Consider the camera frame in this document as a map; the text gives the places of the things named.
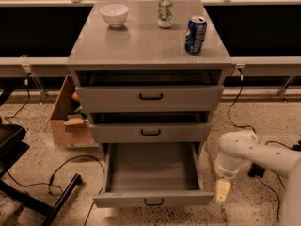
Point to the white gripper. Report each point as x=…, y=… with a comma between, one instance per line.
x=226, y=172

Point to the grey bottom drawer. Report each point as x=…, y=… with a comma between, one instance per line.
x=152, y=174

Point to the grey drawer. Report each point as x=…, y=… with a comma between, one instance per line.
x=149, y=99
x=156, y=132
x=152, y=174

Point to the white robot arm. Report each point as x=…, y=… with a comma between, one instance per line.
x=287, y=164

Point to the grey drawer cabinet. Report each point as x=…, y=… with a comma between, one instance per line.
x=140, y=53

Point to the grey middle drawer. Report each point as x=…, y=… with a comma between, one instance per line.
x=156, y=132

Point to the grey top drawer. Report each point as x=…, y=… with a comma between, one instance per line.
x=149, y=99

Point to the black power adapter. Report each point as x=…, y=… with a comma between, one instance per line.
x=256, y=170

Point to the blue soda can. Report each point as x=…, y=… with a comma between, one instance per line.
x=195, y=34

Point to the cardboard box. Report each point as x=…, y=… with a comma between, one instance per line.
x=68, y=127

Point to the orange ball in box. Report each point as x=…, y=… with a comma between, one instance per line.
x=75, y=97

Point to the white green soda can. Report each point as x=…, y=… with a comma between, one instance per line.
x=165, y=13

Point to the white bowl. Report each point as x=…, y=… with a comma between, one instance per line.
x=115, y=15

